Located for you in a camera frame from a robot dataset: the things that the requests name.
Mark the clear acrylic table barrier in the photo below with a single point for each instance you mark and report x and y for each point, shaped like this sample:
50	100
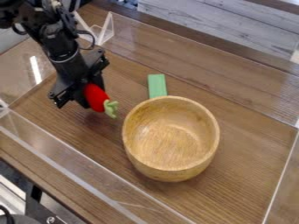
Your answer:
86	188

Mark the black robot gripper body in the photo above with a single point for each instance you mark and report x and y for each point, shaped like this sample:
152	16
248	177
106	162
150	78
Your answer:
74	73

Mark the green rectangular block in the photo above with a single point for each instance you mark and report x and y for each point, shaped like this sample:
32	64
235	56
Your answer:
156	85

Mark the clear acrylic corner bracket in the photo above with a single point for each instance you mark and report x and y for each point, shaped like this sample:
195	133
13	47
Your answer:
98	34

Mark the black table clamp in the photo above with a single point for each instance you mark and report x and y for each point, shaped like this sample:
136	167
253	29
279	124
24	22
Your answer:
36	213

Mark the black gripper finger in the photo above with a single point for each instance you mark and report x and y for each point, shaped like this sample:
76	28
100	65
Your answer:
78	97
97	79

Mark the red plush strawberry toy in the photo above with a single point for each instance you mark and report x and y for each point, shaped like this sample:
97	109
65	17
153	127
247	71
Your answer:
98	100

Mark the wooden bowl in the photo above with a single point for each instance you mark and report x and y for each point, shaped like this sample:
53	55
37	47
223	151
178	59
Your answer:
170	136

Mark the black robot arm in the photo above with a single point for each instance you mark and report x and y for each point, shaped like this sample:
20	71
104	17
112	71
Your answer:
49	24

